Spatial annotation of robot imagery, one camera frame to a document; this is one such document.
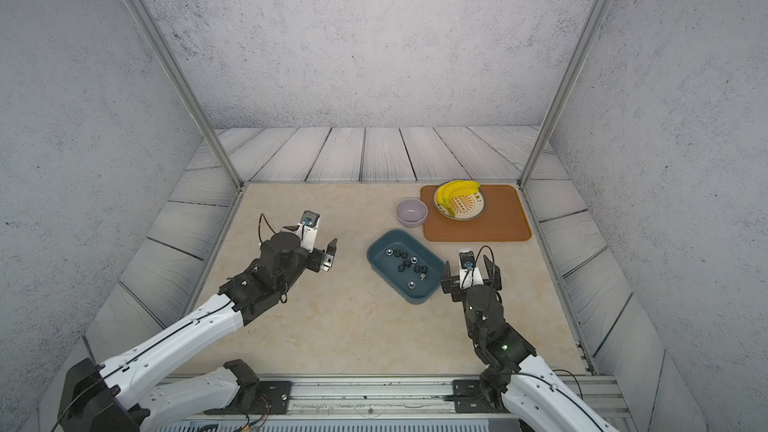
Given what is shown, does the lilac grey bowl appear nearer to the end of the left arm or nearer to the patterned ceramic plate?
the patterned ceramic plate

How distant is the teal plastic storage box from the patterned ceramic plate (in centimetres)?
18

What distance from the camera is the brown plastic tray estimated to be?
3.48 feet

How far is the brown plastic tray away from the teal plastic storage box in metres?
0.08

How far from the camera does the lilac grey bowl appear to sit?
1045 millimetres

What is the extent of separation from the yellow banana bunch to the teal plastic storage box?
203mm

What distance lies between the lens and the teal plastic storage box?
906mm

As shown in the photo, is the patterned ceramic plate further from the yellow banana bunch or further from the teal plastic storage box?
the teal plastic storage box

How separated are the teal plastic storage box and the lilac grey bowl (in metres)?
0.04

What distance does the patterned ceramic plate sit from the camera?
1.10 metres

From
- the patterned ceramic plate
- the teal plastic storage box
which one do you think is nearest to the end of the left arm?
the teal plastic storage box

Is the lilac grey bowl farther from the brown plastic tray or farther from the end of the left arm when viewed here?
the end of the left arm

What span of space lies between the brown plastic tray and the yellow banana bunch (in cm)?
3

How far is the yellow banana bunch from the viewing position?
1.12m

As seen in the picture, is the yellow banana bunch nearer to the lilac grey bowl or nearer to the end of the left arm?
the lilac grey bowl
